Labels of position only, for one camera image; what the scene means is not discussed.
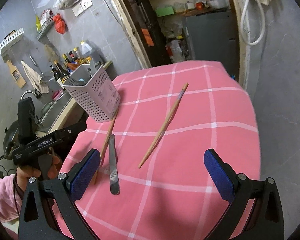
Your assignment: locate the pink checked tablecloth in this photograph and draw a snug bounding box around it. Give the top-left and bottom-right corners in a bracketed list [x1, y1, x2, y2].
[62, 61, 261, 239]

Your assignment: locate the pink left sleeve forearm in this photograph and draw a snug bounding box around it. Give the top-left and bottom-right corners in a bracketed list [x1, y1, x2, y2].
[0, 174, 22, 223]

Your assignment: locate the steel kitchen sink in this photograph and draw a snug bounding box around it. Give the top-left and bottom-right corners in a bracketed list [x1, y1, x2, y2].
[38, 92, 71, 132]

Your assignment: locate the steel table knife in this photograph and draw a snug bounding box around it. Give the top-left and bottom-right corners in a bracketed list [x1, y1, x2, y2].
[109, 134, 120, 195]

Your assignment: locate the yellow label sauce bottle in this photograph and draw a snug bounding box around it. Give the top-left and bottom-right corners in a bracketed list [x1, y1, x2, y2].
[53, 60, 70, 81]

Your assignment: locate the red plastic bag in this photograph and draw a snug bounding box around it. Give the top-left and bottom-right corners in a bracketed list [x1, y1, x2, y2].
[53, 14, 66, 34]

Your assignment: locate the green box on shelf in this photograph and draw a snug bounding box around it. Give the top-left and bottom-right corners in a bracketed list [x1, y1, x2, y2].
[155, 6, 174, 17]

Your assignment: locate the wooden chopstick purple band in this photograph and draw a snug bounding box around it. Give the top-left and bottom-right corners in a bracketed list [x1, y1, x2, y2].
[138, 83, 189, 168]

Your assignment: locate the white wall socket panel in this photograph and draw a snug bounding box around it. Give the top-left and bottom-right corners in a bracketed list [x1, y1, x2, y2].
[72, 0, 93, 17]

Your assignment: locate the grey cabinet in doorway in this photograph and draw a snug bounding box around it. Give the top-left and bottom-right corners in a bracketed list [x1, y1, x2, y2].
[183, 10, 239, 80]

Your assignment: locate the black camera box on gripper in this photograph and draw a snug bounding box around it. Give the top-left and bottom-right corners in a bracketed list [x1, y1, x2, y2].
[18, 98, 37, 145]

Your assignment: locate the white wall basket shelf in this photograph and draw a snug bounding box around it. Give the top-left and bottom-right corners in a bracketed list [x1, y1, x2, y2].
[0, 28, 24, 56]

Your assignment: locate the wooden grater board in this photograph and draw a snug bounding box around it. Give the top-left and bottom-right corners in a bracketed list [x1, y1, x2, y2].
[4, 55, 26, 88]

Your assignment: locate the person's left hand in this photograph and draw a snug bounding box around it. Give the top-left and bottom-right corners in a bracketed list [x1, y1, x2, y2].
[16, 155, 63, 192]

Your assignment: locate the red mug on cabinet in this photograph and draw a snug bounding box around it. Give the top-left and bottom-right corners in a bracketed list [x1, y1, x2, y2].
[195, 1, 205, 10]

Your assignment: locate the steel pot on cabinet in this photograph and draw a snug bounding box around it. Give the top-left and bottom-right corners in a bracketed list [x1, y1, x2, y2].
[207, 0, 228, 9]

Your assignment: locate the hanging beige towel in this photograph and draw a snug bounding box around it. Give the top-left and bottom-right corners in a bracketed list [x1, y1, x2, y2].
[21, 60, 49, 94]

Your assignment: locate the metal spice wall shelf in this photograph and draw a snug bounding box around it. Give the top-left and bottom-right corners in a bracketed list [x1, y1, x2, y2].
[36, 15, 55, 40]

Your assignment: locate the large oil jug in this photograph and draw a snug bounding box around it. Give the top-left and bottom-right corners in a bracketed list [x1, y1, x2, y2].
[81, 41, 103, 65]

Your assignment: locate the chrome faucet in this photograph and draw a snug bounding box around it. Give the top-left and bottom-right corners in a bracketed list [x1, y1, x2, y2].
[20, 89, 42, 100]

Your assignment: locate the dark sauce bottle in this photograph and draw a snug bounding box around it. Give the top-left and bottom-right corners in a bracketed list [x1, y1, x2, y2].
[50, 65, 62, 86]

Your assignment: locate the white perforated utensil holder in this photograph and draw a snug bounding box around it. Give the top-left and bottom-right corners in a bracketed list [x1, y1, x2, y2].
[63, 64, 121, 122]

